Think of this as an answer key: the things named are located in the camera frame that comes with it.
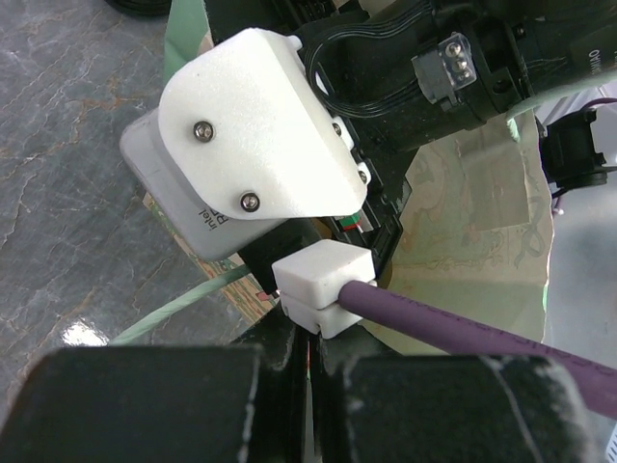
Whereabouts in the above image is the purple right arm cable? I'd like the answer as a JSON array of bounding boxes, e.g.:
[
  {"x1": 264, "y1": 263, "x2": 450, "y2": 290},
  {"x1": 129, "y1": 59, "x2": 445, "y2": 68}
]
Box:
[{"x1": 272, "y1": 239, "x2": 617, "y2": 420}]

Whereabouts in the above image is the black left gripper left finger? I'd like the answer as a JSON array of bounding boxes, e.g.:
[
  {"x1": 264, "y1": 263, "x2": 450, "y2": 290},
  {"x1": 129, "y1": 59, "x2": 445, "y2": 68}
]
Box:
[{"x1": 1, "y1": 309, "x2": 309, "y2": 462}]

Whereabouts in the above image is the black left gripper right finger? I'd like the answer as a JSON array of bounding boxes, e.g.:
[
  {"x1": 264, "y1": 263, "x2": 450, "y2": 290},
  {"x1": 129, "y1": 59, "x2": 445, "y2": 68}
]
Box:
[{"x1": 309, "y1": 327, "x2": 603, "y2": 462}]

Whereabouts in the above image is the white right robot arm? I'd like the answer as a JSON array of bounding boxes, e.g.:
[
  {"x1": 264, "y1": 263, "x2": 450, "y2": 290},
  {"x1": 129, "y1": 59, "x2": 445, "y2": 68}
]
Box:
[{"x1": 205, "y1": 1, "x2": 616, "y2": 272}]

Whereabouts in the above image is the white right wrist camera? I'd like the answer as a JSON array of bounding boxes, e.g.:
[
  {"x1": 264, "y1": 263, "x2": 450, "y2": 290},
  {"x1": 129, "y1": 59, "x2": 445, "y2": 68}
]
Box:
[{"x1": 120, "y1": 28, "x2": 367, "y2": 261}]

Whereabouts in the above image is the black lid stack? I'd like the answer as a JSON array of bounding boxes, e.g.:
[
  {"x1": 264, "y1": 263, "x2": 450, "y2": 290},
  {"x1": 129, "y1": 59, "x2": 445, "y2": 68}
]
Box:
[{"x1": 105, "y1": 0, "x2": 172, "y2": 17}]

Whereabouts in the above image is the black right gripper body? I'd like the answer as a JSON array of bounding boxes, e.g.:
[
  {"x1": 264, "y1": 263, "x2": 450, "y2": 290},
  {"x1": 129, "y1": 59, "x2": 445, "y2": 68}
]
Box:
[{"x1": 206, "y1": 1, "x2": 530, "y2": 271}]

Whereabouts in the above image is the green patterned paper bag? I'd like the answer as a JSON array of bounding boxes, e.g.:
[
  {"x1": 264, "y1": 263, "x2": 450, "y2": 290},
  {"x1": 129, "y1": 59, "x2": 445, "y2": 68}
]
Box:
[{"x1": 110, "y1": 0, "x2": 555, "y2": 358}]

